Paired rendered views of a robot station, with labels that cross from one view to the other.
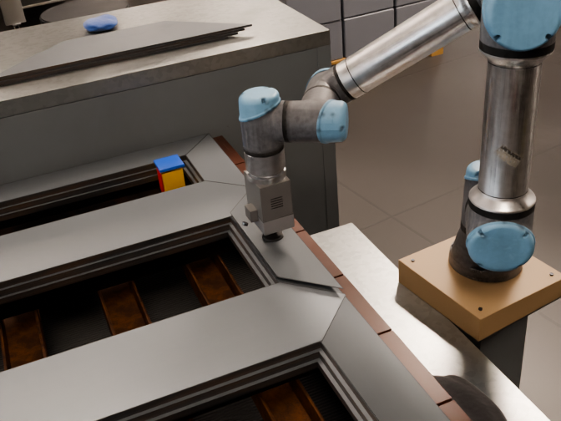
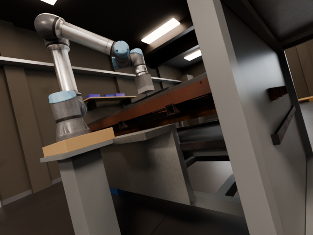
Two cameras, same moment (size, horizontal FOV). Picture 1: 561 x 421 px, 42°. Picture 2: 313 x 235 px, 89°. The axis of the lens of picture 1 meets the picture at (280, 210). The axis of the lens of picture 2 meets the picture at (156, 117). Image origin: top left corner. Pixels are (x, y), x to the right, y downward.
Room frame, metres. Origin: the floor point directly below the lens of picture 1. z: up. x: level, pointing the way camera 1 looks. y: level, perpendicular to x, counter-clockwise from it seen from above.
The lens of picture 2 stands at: (2.11, -0.39, 0.71)
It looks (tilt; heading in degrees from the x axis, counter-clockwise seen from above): 1 degrees up; 154
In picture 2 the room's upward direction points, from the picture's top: 15 degrees counter-clockwise
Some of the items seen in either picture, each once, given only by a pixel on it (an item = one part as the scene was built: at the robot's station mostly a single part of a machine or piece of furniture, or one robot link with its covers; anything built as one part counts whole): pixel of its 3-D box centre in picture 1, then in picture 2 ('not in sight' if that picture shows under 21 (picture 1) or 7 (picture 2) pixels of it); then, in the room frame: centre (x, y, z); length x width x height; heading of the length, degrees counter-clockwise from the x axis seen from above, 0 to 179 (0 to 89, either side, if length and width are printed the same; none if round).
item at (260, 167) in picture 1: (264, 159); (141, 71); (1.22, 0.02, 1.04); 0.08 x 0.08 x 0.05
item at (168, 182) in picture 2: not in sight; (113, 164); (0.85, -0.23, 0.48); 1.30 x 0.04 x 0.35; 20
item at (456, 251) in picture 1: (487, 241); (71, 127); (1.24, -0.42, 0.78); 0.15 x 0.15 x 0.10
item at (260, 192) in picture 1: (262, 196); (145, 83); (1.21, 0.03, 0.96); 0.10 x 0.09 x 0.16; 111
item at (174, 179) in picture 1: (175, 201); not in sight; (1.54, 0.25, 0.78); 0.05 x 0.05 x 0.19; 20
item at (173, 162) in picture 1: (169, 165); not in sight; (1.54, 0.25, 0.88); 0.06 x 0.06 x 0.02; 20
